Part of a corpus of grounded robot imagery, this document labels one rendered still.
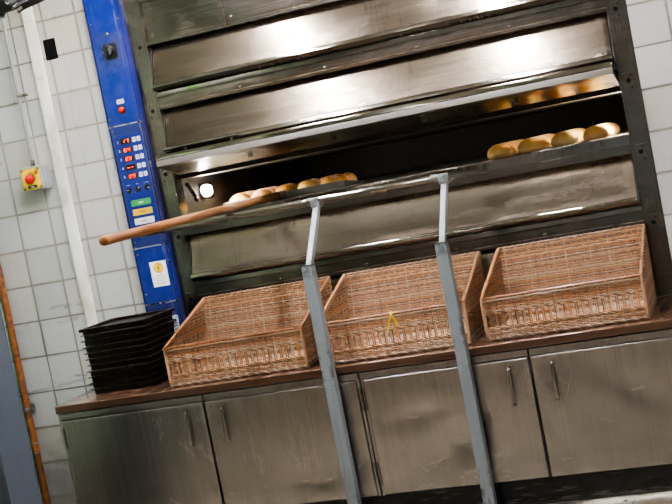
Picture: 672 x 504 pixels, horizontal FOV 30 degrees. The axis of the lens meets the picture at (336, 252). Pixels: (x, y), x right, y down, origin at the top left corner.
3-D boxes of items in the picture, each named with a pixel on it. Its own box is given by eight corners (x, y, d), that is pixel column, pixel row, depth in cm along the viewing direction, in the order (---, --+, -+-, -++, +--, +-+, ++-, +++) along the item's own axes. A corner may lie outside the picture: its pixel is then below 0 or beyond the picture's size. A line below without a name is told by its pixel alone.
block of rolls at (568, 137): (510, 153, 542) (508, 141, 542) (622, 132, 528) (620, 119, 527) (485, 160, 485) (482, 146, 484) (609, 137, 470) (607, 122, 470)
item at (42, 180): (32, 191, 529) (27, 168, 528) (53, 187, 525) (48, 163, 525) (23, 193, 521) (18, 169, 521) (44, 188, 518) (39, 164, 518)
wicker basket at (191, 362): (214, 363, 510) (201, 296, 508) (346, 343, 494) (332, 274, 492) (167, 389, 464) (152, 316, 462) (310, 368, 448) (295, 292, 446)
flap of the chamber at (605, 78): (156, 167, 494) (179, 175, 513) (613, 73, 439) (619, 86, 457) (155, 161, 495) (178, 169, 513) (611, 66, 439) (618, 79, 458)
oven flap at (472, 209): (194, 281, 511) (192, 234, 516) (639, 205, 455) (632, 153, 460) (189, 278, 507) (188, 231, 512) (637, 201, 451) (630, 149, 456)
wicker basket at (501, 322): (508, 319, 473) (494, 247, 471) (660, 296, 456) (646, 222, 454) (484, 343, 427) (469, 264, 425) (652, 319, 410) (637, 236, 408)
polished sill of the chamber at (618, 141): (189, 227, 516) (187, 217, 515) (631, 144, 460) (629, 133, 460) (183, 228, 510) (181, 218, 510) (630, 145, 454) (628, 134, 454)
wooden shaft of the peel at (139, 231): (107, 245, 360) (105, 235, 360) (98, 247, 361) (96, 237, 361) (280, 198, 525) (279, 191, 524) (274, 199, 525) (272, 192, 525)
